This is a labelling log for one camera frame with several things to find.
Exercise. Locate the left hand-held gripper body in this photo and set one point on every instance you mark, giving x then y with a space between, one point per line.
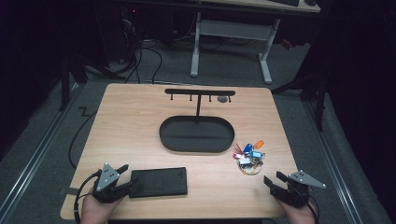
107 182

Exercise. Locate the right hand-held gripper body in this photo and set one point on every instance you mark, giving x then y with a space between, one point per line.
295 193

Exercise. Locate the black wallet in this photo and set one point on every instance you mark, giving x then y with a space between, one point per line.
158 183

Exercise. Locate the key bunch with coloured tags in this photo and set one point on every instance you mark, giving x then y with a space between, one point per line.
249 157

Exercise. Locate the black key rack with tray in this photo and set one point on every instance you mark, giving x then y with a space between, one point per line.
196 135

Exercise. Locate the person's right hand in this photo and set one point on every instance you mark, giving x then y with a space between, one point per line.
300 216

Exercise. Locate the person's left hand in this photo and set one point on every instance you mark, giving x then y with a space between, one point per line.
95 213

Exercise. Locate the grey tape strip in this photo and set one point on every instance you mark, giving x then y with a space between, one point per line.
71 191

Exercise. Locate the black metal stand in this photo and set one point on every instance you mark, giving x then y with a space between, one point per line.
319 102
65 81

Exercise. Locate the grey round table grommet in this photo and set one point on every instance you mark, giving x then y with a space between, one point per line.
222 99

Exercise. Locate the desk with grey metal legs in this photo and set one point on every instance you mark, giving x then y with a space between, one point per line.
233 29

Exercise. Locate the black keyboard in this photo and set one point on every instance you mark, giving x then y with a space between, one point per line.
285 2

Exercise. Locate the black computer mouse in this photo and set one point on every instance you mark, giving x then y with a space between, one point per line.
310 2

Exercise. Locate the metal floor rail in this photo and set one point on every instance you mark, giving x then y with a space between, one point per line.
334 165
34 158

